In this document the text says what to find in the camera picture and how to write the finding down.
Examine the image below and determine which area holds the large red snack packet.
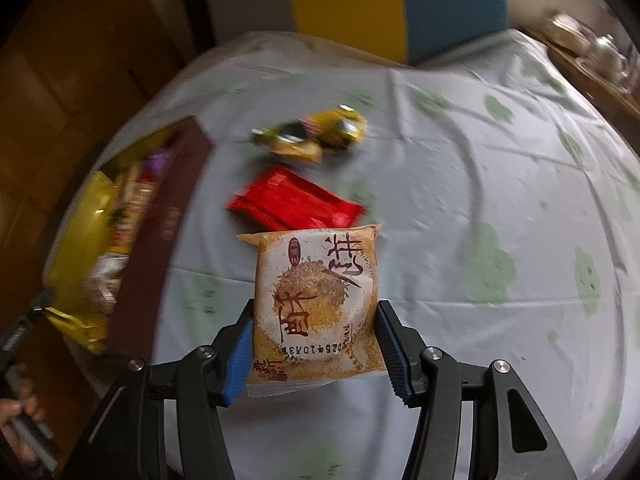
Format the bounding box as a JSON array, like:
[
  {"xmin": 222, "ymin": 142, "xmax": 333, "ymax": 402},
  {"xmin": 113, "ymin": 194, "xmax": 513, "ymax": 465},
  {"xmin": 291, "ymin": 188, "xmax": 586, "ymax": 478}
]
[{"xmin": 227, "ymin": 166, "xmax": 367, "ymax": 231}]

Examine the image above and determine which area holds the white green-patterned tablecloth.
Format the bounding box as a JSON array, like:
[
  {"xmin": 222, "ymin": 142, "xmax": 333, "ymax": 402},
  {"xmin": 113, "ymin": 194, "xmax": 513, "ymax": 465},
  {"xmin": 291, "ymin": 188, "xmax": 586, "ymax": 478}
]
[{"xmin": 103, "ymin": 30, "xmax": 639, "ymax": 479}]

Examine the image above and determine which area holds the person's left hand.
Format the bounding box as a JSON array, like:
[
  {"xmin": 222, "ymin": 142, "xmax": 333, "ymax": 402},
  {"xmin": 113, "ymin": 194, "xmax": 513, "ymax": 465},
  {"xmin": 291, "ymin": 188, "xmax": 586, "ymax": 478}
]
[{"xmin": 0, "ymin": 393, "xmax": 47, "ymax": 466}]

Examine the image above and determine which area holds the purple snack packet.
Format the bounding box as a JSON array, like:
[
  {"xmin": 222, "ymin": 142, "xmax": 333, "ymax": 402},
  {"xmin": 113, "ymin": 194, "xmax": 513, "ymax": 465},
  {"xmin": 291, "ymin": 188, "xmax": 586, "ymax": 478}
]
[{"xmin": 142, "ymin": 148, "xmax": 172, "ymax": 181}]

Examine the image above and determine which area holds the gold rectangular tin tray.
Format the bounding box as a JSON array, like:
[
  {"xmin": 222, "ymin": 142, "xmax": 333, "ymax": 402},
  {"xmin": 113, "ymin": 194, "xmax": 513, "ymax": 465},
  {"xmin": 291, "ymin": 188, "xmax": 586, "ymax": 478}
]
[{"xmin": 44, "ymin": 116, "xmax": 214, "ymax": 360}]

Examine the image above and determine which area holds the tissue box on side table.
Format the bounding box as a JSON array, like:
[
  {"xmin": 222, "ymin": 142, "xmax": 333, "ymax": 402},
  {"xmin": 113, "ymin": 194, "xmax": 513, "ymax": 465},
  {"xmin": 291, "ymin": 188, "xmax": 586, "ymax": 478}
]
[{"xmin": 544, "ymin": 13, "xmax": 591, "ymax": 56}]

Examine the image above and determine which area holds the beige sesame pastry packet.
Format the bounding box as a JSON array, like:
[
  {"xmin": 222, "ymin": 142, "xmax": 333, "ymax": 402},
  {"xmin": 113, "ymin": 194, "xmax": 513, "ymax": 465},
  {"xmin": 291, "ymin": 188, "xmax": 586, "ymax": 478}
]
[{"xmin": 240, "ymin": 224, "xmax": 385, "ymax": 398}]

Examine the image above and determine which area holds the yellow green snack packet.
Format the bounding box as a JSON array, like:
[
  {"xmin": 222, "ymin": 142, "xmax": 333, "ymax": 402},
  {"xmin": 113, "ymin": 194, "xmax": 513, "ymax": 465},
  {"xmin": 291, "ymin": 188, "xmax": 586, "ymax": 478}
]
[{"xmin": 250, "ymin": 104, "xmax": 368, "ymax": 162}]

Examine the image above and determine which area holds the wooden side table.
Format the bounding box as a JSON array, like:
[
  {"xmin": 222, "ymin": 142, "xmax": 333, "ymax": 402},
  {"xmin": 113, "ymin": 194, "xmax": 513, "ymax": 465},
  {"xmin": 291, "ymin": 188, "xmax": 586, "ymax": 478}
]
[{"xmin": 518, "ymin": 27, "xmax": 640, "ymax": 154}]

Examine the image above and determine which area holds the white teapot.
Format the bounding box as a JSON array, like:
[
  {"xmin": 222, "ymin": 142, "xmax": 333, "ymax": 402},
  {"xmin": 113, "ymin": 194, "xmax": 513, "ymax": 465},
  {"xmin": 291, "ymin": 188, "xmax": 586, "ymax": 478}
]
[{"xmin": 587, "ymin": 35, "xmax": 627, "ymax": 80}]

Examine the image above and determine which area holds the black rolled mat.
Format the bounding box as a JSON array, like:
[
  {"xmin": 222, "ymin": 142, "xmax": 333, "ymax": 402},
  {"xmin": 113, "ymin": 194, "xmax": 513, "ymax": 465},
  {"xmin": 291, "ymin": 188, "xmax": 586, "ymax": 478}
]
[{"xmin": 180, "ymin": 0, "xmax": 218, "ymax": 56}]

